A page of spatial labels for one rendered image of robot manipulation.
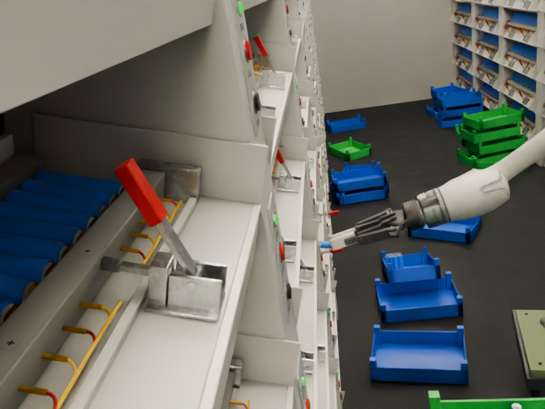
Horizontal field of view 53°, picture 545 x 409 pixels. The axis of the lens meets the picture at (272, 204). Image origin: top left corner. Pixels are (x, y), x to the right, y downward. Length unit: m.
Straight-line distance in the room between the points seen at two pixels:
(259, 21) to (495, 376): 1.33
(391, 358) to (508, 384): 0.37
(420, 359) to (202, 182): 1.60
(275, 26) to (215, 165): 0.71
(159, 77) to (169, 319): 0.21
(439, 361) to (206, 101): 1.64
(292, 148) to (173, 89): 0.74
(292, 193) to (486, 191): 0.55
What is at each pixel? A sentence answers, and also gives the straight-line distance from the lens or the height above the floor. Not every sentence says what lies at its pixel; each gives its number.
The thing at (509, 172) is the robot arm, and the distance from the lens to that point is 1.55.
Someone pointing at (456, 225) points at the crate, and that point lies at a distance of 2.88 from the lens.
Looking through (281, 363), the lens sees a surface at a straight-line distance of 0.53.
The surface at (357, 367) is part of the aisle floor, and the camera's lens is 1.97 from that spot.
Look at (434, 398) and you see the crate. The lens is 1.13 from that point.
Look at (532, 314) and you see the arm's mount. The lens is 1.85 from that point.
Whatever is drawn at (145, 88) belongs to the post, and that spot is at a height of 1.18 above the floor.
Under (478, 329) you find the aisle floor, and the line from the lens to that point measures 2.13.
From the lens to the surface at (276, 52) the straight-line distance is 1.13.
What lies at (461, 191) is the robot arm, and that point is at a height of 0.72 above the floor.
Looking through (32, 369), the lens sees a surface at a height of 1.10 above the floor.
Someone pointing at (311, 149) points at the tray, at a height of 0.70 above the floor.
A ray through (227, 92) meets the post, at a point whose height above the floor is 1.16.
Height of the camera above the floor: 1.23
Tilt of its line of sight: 21 degrees down
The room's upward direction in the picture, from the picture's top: 10 degrees counter-clockwise
